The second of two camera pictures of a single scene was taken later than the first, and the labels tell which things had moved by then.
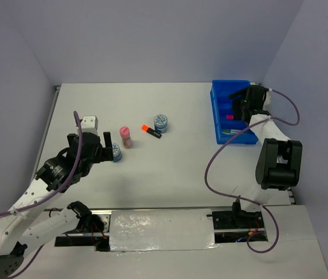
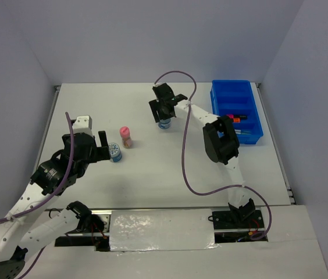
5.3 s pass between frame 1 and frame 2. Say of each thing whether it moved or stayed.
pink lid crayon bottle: stayed
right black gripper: moved
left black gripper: stayed
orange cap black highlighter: moved
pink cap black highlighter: stayed
